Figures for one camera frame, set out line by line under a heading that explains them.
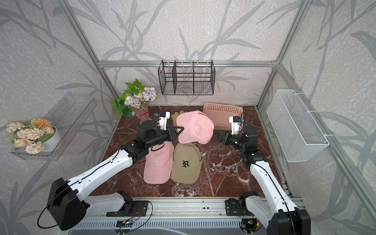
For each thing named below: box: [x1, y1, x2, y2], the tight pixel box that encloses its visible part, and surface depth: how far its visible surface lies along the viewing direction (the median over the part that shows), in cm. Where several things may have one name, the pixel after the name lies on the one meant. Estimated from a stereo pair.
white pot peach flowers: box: [5, 117, 58, 155], surface depth 52 cm
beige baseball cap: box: [170, 142, 203, 185], surface depth 87 cm
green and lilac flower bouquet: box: [109, 78, 157, 119], surface depth 86 cm
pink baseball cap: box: [142, 141, 175, 185], surface depth 85 cm
